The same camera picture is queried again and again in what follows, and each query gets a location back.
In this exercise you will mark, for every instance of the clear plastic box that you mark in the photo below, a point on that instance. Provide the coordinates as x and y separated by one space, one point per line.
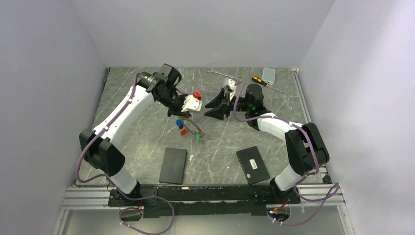
269 75

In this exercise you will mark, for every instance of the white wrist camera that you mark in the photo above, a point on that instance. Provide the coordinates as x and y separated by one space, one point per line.
192 102
230 85

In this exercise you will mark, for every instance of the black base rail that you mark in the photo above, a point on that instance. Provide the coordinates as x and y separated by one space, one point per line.
205 200

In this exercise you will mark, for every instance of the black flat box left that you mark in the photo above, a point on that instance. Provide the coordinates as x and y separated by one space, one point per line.
173 166

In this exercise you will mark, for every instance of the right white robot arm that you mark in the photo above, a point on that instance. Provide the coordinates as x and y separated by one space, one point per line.
306 149

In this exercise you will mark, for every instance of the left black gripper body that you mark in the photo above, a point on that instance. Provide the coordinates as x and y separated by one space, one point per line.
173 102

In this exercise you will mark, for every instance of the aluminium frame rail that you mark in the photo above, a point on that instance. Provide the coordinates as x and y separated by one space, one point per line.
90 198

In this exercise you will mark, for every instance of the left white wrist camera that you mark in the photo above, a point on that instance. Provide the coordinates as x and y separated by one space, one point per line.
192 102

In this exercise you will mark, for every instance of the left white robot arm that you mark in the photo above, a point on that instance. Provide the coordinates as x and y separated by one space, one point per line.
99 145

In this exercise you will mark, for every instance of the yellow black screwdriver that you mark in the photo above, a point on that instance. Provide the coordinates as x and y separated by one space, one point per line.
263 83

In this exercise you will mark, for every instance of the black box with label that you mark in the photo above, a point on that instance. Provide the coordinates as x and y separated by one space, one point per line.
253 166

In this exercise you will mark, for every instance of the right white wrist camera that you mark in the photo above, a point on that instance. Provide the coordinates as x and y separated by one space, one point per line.
230 85

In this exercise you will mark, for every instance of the silver wrench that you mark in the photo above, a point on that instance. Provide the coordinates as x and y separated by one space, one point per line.
234 77

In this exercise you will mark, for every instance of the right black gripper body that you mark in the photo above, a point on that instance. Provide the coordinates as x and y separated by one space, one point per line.
242 105

